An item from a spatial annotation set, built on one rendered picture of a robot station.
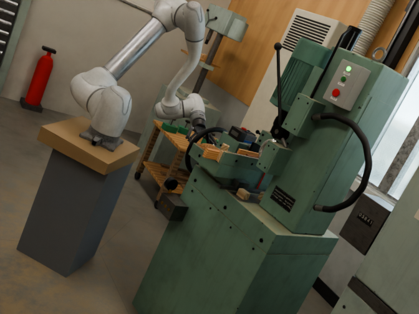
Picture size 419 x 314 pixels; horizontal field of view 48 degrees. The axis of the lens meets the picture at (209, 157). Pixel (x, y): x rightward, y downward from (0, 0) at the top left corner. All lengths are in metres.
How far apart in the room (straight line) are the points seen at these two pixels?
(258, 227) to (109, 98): 0.93
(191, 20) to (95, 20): 2.50
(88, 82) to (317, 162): 1.19
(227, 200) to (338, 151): 0.51
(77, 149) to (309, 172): 1.04
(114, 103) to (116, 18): 2.71
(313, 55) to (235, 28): 2.25
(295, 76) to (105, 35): 3.11
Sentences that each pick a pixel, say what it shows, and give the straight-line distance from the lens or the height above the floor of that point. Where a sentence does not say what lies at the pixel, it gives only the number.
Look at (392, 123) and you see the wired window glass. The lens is 3.55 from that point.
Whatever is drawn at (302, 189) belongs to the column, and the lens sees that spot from 1.88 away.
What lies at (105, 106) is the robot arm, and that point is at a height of 0.86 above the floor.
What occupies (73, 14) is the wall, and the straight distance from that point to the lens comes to 4.78.
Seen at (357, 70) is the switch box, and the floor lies 1.46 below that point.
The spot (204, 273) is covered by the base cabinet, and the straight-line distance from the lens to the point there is 2.07.
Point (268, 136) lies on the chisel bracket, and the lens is 2.13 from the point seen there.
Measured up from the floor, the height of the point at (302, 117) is 1.22.
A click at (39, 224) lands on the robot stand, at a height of 0.19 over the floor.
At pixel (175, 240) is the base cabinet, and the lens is 2.23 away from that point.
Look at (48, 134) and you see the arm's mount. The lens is 2.28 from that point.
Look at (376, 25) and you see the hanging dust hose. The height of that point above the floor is 1.87.
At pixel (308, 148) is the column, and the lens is 1.89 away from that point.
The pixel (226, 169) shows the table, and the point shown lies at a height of 0.88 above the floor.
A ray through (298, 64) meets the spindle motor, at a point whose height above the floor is 1.40.
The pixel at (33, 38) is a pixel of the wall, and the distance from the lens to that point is 4.76.
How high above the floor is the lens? 1.39
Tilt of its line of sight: 14 degrees down
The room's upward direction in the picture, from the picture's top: 25 degrees clockwise
